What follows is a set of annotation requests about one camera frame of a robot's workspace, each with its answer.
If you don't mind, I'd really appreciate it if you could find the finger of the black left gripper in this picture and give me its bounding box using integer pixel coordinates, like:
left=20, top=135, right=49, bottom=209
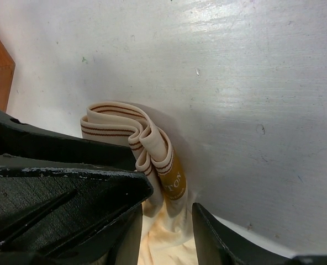
left=0, top=110, right=135, bottom=171

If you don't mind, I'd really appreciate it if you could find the cream beige underwear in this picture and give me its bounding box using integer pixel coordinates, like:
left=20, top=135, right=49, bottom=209
left=80, top=102, right=198, bottom=264

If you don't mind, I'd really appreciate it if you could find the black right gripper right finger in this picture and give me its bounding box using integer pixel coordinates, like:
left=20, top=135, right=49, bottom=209
left=192, top=203, right=327, bottom=265

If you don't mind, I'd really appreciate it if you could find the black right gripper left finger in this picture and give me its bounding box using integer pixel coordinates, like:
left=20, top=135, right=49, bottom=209
left=0, top=154, right=153, bottom=264

